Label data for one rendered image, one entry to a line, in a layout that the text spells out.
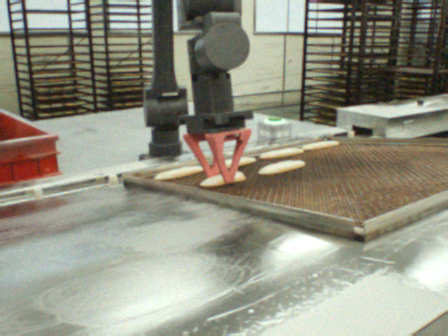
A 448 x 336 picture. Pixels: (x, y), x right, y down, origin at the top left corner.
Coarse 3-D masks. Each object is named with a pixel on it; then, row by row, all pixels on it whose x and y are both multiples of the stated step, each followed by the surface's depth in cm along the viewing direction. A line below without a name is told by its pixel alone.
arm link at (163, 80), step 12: (156, 0) 96; (168, 0) 97; (156, 12) 97; (168, 12) 97; (156, 24) 98; (168, 24) 98; (156, 36) 99; (168, 36) 99; (156, 48) 99; (168, 48) 100; (156, 60) 100; (168, 60) 101; (156, 72) 101; (168, 72) 102; (156, 84) 102; (168, 84) 103; (144, 96) 105; (156, 96) 104; (180, 96) 105; (144, 108) 107; (156, 108) 103; (144, 120) 109; (156, 120) 104
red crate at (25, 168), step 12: (24, 156) 93; (48, 156) 96; (0, 168) 90; (12, 168) 91; (24, 168) 93; (36, 168) 95; (48, 168) 97; (0, 180) 90; (12, 180) 92; (24, 180) 93
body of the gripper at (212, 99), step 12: (192, 84) 61; (204, 84) 59; (216, 84) 59; (228, 84) 61; (192, 96) 62; (204, 96) 60; (216, 96) 60; (228, 96) 61; (204, 108) 60; (216, 108) 60; (228, 108) 61; (180, 120) 65; (216, 120) 57; (228, 120) 58
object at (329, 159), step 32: (256, 160) 84; (320, 160) 76; (352, 160) 73; (384, 160) 69; (416, 160) 67; (192, 192) 56; (224, 192) 57; (256, 192) 56; (288, 192) 53; (320, 192) 52; (416, 192) 47; (320, 224) 38; (352, 224) 35; (384, 224) 36
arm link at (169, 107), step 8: (160, 96) 105; (168, 96) 106; (176, 96) 106; (160, 104) 104; (168, 104) 104; (176, 104) 104; (160, 112) 103; (168, 112) 104; (176, 112) 104; (160, 120) 104; (168, 120) 105; (176, 120) 105; (160, 128) 108; (168, 128) 109; (176, 128) 109
